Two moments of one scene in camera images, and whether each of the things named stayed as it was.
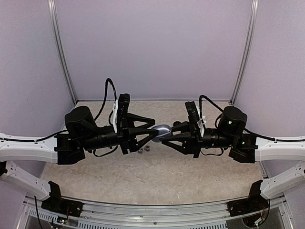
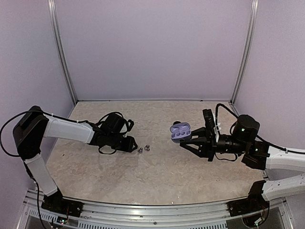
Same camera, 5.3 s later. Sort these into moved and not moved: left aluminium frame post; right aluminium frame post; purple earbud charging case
Moved: purple earbud charging case
Not moved: right aluminium frame post; left aluminium frame post
